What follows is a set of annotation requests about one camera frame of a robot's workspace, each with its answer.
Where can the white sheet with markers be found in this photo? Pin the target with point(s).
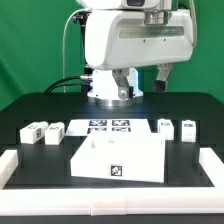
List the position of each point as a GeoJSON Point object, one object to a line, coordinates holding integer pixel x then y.
{"type": "Point", "coordinates": [82, 127]}

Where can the white square table top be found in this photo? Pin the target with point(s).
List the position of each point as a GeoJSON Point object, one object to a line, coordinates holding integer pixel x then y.
{"type": "Point", "coordinates": [121, 156]}

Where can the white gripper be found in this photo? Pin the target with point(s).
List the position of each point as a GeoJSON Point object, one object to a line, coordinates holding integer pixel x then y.
{"type": "Point", "coordinates": [117, 39]}

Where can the white U-shaped obstacle frame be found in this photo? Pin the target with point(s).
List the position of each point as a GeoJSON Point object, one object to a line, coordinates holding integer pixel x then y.
{"type": "Point", "coordinates": [113, 201]}

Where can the black camera on stand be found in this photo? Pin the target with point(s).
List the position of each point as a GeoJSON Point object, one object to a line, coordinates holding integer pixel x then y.
{"type": "Point", "coordinates": [81, 19]}

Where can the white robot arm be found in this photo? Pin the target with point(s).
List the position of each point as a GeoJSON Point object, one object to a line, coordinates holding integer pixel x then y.
{"type": "Point", "coordinates": [104, 89]}

